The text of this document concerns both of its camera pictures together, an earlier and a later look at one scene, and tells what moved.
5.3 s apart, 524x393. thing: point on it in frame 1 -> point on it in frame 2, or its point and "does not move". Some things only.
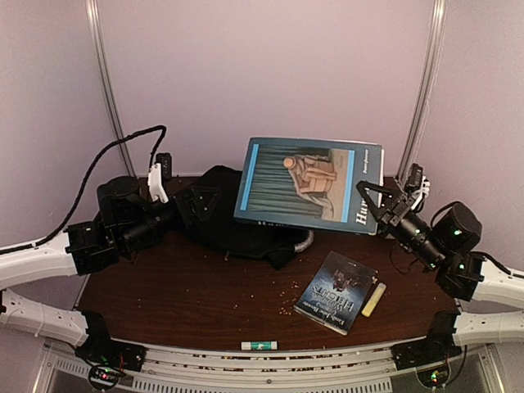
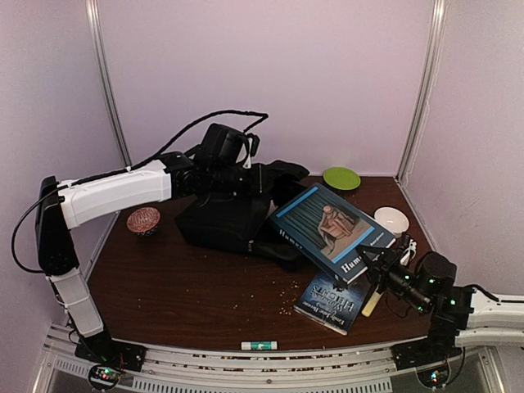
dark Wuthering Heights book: x=337 y=292 does not move
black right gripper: x=386 y=222 -> x=381 y=268
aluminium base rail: x=354 y=369 does not move
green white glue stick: x=259 y=345 does not move
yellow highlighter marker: x=374 y=300 does not move
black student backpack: x=224 y=232 does not move
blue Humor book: x=309 y=183 -> x=332 y=229
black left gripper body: x=141 y=232 -> x=224 y=179
